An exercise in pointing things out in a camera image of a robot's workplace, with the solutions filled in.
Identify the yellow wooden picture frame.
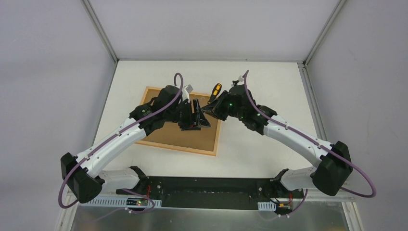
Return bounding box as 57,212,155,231
137,92,221,156

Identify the aluminium corner profile left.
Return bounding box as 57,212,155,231
81,0,119,64

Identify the black yellow screwdriver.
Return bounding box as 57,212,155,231
207,83,222,104

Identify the white slotted cable duct left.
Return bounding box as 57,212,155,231
80,196,162,208

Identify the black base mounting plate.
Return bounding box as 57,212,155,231
116,176,304,210

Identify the white slotted cable duct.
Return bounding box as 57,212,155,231
257,202,276,211
80,196,162,208

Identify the white slotted cable duct right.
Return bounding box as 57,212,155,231
257,202,276,211

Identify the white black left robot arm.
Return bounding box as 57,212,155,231
60,85,211,204

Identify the aluminium corner profile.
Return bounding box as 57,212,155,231
297,0,348,140
81,0,119,64

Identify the brown fibreboard frame backing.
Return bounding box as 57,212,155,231
136,87,221,156

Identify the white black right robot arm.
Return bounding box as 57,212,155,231
202,85,353,197

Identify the aluminium corner profile right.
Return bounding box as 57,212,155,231
297,0,348,140

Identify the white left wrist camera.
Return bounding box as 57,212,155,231
181,84,193,101

